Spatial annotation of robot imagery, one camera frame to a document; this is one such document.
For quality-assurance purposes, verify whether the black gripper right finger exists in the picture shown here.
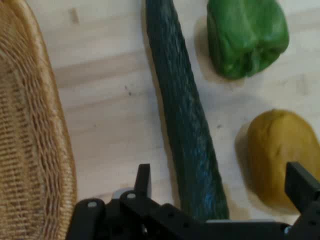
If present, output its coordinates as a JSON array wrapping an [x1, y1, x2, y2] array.
[[284, 161, 320, 240]]

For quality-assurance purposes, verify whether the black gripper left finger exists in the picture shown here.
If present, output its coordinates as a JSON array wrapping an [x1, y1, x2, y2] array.
[[65, 163, 208, 240]]

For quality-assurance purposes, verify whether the long dark green cucumber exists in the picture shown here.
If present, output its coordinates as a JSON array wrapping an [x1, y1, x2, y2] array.
[[144, 0, 230, 222]]

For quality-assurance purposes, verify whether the yellow-brown potato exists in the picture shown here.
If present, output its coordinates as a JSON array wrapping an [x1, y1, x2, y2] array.
[[234, 109, 320, 213]]

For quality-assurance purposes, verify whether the woven wicker basket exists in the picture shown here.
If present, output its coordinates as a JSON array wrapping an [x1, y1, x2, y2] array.
[[0, 0, 78, 240]]

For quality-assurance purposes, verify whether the green bell pepper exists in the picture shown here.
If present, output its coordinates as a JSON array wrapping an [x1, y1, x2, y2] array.
[[206, 0, 290, 80]]

